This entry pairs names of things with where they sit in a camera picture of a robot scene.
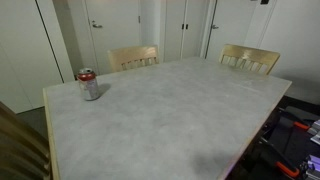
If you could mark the orange handled clamp far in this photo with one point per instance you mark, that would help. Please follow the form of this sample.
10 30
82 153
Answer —
295 119

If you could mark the orange handled clamp near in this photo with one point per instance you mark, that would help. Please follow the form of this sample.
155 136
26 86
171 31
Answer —
282 162

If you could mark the orange handled clamp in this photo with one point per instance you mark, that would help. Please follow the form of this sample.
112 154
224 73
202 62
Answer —
282 162
295 119

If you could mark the white double closet door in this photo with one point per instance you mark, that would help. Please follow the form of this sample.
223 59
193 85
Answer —
184 25

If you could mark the white door right side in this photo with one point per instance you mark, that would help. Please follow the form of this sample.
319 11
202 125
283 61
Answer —
230 24

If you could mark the white door with handle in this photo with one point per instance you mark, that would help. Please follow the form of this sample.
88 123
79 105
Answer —
113 24

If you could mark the wooden chair near corner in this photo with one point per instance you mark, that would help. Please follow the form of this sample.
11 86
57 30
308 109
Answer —
25 153

